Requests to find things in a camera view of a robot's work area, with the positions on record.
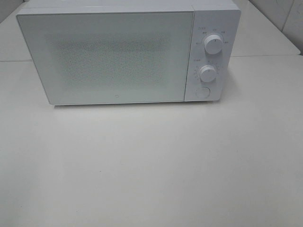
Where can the round white door button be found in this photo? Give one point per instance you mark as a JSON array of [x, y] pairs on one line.
[[203, 93]]

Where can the white microwave door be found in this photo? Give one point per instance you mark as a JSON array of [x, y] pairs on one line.
[[86, 59]]

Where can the lower white microwave knob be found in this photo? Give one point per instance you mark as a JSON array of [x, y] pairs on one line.
[[207, 73]]

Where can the white microwave knob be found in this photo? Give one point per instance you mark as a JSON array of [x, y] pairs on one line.
[[213, 44], [207, 73]]

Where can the white microwave oven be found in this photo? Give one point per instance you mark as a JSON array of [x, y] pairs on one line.
[[219, 17]]

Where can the upper white microwave knob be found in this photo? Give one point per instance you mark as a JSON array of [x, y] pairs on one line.
[[213, 44]]

